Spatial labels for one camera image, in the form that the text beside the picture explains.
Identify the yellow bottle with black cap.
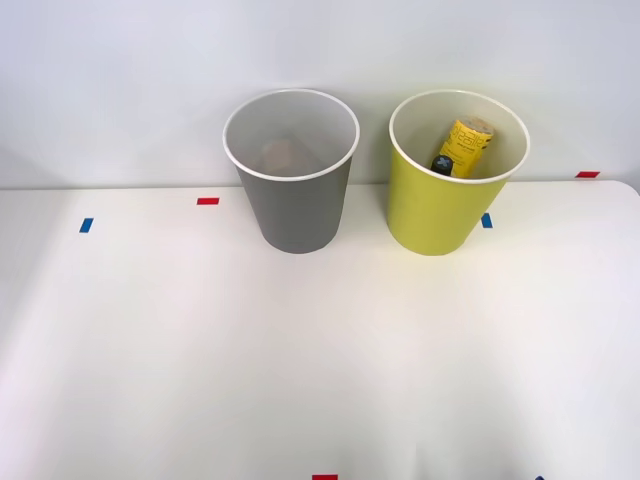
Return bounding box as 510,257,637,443
428,115,497,180

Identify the yellow-green plastic waste bin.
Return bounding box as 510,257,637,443
388,89,531,257

